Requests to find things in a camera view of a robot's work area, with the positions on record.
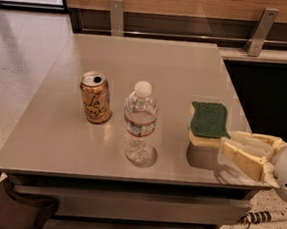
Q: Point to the right metal wall bracket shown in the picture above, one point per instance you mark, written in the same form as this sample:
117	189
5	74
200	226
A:
254	45

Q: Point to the left metal wall bracket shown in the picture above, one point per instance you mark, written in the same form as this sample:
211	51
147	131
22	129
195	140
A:
116	17

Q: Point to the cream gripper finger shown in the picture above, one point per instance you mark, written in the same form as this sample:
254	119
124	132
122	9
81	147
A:
261	145
251	165

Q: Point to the metal wall bracket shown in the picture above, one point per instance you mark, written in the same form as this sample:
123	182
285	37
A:
116	17
254	45

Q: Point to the clear plastic water bottle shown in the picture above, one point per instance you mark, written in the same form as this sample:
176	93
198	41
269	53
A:
140	117

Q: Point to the white power strip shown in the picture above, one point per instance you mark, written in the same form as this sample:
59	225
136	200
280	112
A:
263	216

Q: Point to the gold LaCroix soda can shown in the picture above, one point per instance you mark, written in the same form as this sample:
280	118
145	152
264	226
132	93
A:
95	97

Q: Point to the upper grey drawer front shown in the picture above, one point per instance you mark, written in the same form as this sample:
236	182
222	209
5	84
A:
142	206

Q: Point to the green and yellow sponge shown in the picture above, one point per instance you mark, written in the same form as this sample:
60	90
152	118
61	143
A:
208	124

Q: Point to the horizontal metal rail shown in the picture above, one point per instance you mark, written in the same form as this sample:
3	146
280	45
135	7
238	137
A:
204	38

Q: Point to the dark chair seat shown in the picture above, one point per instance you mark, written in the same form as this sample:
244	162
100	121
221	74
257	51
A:
20	211

